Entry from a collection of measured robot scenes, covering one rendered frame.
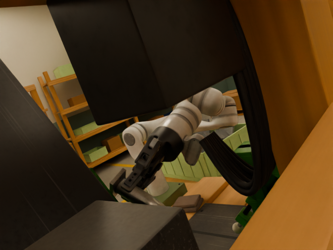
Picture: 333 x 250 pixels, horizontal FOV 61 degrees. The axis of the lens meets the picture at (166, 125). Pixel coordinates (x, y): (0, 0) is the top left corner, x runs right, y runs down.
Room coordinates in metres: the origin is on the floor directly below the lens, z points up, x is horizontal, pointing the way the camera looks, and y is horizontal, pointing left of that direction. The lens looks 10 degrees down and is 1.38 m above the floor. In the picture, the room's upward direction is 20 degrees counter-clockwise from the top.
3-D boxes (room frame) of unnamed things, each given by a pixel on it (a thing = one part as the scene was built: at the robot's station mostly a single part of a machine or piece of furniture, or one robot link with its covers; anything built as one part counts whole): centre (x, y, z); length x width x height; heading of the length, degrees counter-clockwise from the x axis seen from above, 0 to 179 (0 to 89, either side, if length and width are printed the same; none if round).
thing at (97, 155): (6.49, 0.72, 1.12); 3.01 x 0.54 x 2.23; 126
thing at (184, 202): (0.97, 0.03, 0.91); 0.10 x 0.08 x 0.03; 59
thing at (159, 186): (1.23, 0.14, 0.98); 0.09 x 0.09 x 0.17; 48
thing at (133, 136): (1.23, 0.14, 1.14); 0.09 x 0.09 x 0.17; 55
